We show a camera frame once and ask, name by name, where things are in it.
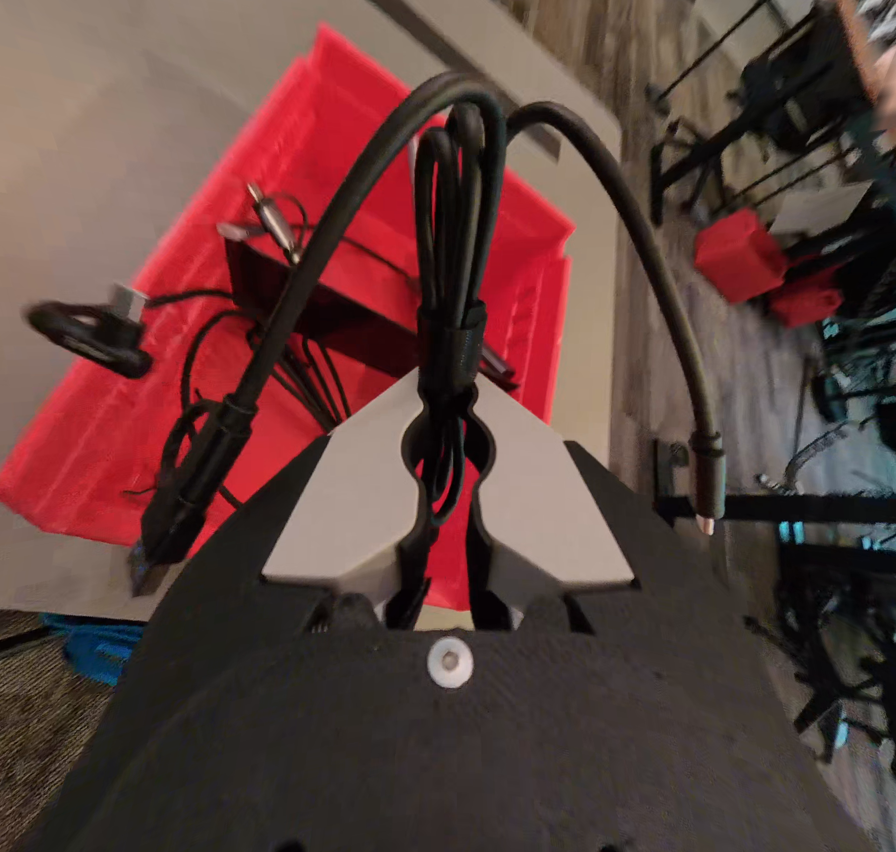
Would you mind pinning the black plastic bin divider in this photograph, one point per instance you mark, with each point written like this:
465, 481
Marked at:
350, 313

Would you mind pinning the small grey usb adapter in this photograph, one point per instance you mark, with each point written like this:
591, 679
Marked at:
129, 302

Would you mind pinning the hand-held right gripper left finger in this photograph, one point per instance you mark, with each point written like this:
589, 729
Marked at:
343, 509

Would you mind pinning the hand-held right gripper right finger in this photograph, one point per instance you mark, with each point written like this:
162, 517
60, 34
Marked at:
553, 516

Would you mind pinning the red floor container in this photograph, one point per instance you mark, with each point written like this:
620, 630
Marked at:
805, 303
739, 257

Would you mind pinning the black office chair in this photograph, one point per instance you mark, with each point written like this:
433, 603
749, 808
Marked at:
770, 96

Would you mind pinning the red plastic bin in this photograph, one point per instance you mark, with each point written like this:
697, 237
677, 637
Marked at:
98, 432

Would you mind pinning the black desk frame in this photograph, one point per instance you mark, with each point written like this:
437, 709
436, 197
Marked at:
798, 506

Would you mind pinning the person's blue jeans leg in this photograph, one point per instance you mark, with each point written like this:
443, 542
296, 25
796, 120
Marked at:
98, 649

